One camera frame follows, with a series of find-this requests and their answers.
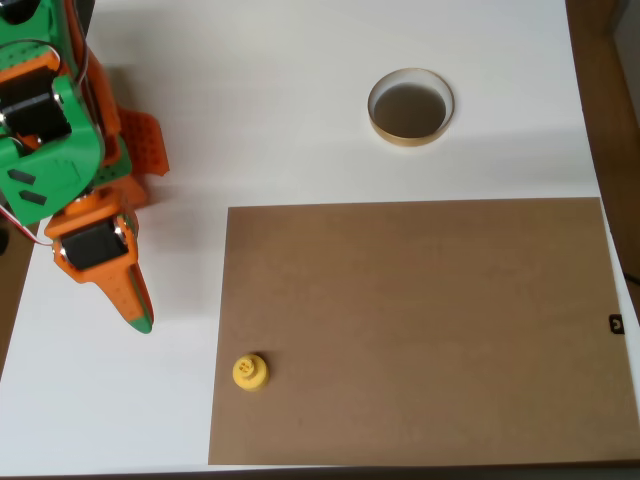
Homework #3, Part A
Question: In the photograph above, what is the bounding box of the yellow plastic stepped piece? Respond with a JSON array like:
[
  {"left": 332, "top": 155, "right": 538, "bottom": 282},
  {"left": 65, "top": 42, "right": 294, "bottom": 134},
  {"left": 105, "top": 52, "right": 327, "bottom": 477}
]
[{"left": 231, "top": 351, "right": 272, "bottom": 394}]

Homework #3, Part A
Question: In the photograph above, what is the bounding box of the brown rectangular board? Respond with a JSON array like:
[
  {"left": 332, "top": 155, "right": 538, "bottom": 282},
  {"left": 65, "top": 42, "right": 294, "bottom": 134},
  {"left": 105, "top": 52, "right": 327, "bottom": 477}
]
[{"left": 207, "top": 196, "right": 640, "bottom": 467}]

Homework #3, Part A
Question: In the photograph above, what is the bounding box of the white red servo cable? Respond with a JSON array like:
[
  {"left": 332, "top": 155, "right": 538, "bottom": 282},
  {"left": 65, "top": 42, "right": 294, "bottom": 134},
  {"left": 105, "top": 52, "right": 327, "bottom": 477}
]
[{"left": 0, "top": 202, "right": 56, "bottom": 248}]

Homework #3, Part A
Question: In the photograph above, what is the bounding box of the shallow round gold-rimmed dish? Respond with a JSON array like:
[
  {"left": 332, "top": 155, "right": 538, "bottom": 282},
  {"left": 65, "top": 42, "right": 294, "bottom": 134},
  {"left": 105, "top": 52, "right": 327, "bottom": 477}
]
[{"left": 367, "top": 67, "right": 456, "bottom": 149}]

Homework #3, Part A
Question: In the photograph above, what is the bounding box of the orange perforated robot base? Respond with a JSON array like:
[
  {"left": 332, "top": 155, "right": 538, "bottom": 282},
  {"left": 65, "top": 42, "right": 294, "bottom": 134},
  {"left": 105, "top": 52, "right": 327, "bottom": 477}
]
[{"left": 115, "top": 107, "right": 172, "bottom": 179}]

